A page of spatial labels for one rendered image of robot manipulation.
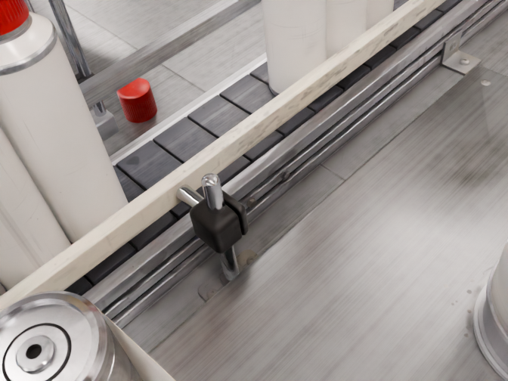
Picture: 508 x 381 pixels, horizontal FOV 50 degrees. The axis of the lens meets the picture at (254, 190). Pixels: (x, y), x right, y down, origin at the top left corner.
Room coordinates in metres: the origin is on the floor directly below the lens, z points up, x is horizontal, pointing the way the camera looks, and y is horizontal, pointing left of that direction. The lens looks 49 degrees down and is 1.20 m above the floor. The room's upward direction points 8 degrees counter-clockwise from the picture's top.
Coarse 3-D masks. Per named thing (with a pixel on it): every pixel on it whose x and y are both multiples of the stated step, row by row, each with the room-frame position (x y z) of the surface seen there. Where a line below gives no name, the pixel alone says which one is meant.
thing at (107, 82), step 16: (224, 0) 0.41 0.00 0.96; (240, 0) 0.41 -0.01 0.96; (256, 0) 0.42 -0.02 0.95; (208, 16) 0.39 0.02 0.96; (224, 16) 0.40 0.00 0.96; (176, 32) 0.37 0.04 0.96; (192, 32) 0.38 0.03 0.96; (208, 32) 0.39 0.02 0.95; (144, 48) 0.36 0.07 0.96; (160, 48) 0.36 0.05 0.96; (176, 48) 0.37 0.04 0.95; (128, 64) 0.34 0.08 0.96; (144, 64) 0.35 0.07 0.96; (96, 80) 0.33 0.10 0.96; (112, 80) 0.33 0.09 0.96; (128, 80) 0.34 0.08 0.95; (96, 96) 0.32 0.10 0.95
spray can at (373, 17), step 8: (368, 0) 0.44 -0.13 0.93; (376, 0) 0.44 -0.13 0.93; (384, 0) 0.44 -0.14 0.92; (392, 0) 0.45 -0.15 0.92; (368, 8) 0.44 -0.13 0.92; (376, 8) 0.44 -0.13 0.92; (384, 8) 0.44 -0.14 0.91; (392, 8) 0.45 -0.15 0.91; (368, 16) 0.44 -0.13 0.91; (376, 16) 0.44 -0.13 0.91; (384, 16) 0.44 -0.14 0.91; (368, 24) 0.44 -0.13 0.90
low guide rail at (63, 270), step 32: (416, 0) 0.45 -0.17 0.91; (384, 32) 0.41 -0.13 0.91; (352, 64) 0.38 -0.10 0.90; (288, 96) 0.34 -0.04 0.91; (256, 128) 0.31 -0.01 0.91; (192, 160) 0.28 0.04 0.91; (224, 160) 0.29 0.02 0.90; (160, 192) 0.26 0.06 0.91; (128, 224) 0.23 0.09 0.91; (64, 256) 0.21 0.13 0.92; (96, 256) 0.22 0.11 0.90; (32, 288) 0.19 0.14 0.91; (64, 288) 0.20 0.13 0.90
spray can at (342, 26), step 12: (336, 0) 0.40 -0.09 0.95; (348, 0) 0.40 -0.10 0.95; (360, 0) 0.40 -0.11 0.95; (336, 12) 0.40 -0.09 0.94; (348, 12) 0.40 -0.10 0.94; (360, 12) 0.40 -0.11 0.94; (336, 24) 0.40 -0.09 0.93; (348, 24) 0.40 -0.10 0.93; (360, 24) 0.40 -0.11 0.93; (336, 36) 0.40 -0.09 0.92; (348, 36) 0.40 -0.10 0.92; (336, 48) 0.40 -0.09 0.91
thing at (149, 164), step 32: (448, 0) 0.49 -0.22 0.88; (416, 32) 0.45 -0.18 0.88; (224, 96) 0.39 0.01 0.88; (256, 96) 0.38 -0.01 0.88; (320, 96) 0.37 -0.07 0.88; (192, 128) 0.36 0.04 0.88; (224, 128) 0.35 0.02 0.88; (288, 128) 0.34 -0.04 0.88; (128, 160) 0.33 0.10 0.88; (160, 160) 0.32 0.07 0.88; (128, 192) 0.29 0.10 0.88; (160, 224) 0.26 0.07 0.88; (128, 256) 0.23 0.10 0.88
